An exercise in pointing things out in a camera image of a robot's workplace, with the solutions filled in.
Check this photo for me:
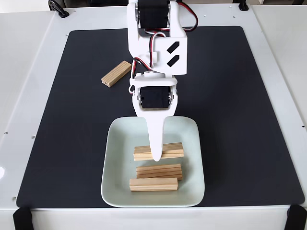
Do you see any grooved wooden block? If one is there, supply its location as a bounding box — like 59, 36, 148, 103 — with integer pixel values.
136, 163, 183, 181
101, 60, 133, 89
133, 142, 185, 161

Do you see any wooden block marked two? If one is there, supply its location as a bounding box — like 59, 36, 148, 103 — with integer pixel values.
129, 177, 178, 192

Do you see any pale green square plate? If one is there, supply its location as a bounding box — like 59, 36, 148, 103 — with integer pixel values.
100, 116, 206, 208

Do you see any black table mat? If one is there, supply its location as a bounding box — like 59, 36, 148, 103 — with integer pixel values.
16, 25, 305, 208

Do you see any red black white servo cable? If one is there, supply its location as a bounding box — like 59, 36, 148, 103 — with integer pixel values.
128, 32, 166, 95
176, 1, 199, 33

